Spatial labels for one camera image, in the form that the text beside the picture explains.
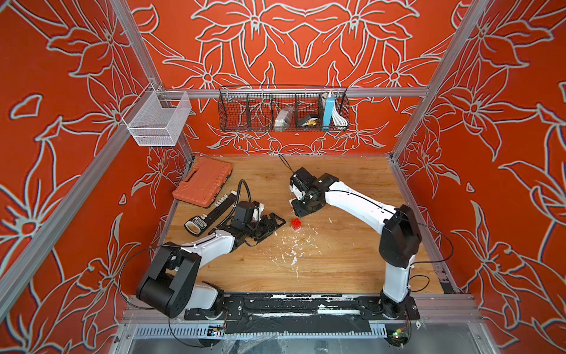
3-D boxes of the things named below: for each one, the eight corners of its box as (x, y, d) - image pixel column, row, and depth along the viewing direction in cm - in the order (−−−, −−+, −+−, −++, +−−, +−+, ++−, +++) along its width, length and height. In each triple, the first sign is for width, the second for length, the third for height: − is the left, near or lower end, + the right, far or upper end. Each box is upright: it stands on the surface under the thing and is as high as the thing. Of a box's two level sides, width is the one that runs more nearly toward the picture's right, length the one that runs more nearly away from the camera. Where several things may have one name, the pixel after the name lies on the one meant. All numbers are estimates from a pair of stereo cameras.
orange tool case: (175, 200, 103) (170, 194, 100) (203, 162, 120) (200, 155, 116) (209, 209, 100) (206, 203, 96) (233, 169, 116) (232, 163, 112)
